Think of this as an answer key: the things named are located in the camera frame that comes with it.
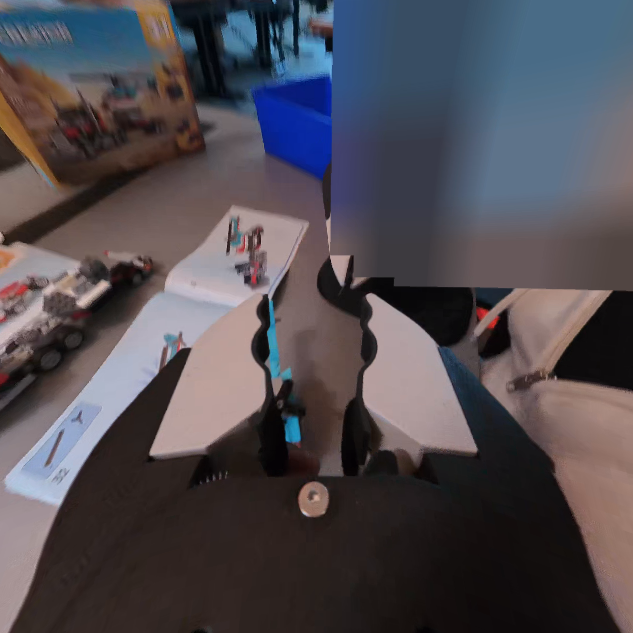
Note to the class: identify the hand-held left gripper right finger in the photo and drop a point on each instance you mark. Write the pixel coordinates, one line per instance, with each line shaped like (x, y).
(410, 390)

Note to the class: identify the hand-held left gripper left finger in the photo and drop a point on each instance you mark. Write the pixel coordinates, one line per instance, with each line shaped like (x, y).
(217, 385)

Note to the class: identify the teal lego tail assembly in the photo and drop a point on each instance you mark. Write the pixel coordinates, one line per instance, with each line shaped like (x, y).
(273, 341)

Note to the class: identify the open lego instruction booklet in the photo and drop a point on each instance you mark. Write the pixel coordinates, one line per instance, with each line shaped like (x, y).
(217, 277)

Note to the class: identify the lego truck model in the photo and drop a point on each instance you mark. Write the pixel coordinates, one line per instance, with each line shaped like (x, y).
(64, 306)

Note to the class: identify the lego set box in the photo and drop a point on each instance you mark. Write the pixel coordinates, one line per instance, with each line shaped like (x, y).
(94, 89)

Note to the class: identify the person's blue jeans leg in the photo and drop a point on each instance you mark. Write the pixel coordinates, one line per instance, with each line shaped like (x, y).
(462, 376)

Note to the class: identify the person's black shirt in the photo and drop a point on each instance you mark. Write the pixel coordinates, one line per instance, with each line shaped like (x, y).
(603, 336)

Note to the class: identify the light blue instruction leaflet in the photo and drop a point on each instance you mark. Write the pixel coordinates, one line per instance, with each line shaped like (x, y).
(24, 267)

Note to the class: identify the blue plastic bin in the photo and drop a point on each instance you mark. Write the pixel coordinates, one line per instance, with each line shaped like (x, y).
(292, 123)

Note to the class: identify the black chair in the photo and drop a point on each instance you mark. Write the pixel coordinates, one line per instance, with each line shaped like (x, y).
(212, 44)

